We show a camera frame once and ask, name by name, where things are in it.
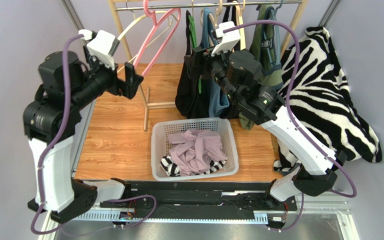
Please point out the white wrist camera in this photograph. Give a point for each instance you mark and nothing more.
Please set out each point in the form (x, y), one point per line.
(228, 39)
(102, 45)

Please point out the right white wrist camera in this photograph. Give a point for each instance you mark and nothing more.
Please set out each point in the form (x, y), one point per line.
(228, 39)

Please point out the cream plastic hanger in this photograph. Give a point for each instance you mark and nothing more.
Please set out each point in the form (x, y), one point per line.
(151, 21)

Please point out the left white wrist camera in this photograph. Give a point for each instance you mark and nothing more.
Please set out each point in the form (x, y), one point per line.
(102, 45)

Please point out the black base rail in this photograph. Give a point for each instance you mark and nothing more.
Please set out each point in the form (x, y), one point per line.
(197, 200)

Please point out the black white striped tank top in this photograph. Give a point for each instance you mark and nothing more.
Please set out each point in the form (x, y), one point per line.
(173, 170)

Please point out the blue tank top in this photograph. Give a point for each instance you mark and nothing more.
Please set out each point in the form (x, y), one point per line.
(218, 102)

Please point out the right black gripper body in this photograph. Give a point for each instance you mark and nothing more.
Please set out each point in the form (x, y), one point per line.
(207, 56)

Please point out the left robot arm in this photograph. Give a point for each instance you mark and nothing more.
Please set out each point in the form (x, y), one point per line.
(50, 125)

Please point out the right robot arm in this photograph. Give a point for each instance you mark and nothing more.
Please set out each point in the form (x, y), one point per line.
(238, 74)

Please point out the teal plastic hanger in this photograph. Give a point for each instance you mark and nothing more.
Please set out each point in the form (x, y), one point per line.
(268, 37)

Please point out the zebra print blanket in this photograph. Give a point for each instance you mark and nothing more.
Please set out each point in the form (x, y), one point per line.
(320, 98)

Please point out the lilac tank top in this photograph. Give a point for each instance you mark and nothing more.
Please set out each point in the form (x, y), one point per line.
(193, 149)

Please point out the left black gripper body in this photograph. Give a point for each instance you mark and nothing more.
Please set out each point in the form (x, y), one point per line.
(108, 78)

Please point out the green plastic hanger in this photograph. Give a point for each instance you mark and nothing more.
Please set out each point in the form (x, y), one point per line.
(192, 37)

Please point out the olive green tank top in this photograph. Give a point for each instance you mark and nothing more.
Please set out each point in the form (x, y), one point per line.
(271, 78)

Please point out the white plastic basket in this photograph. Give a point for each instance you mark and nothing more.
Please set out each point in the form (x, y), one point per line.
(160, 146)

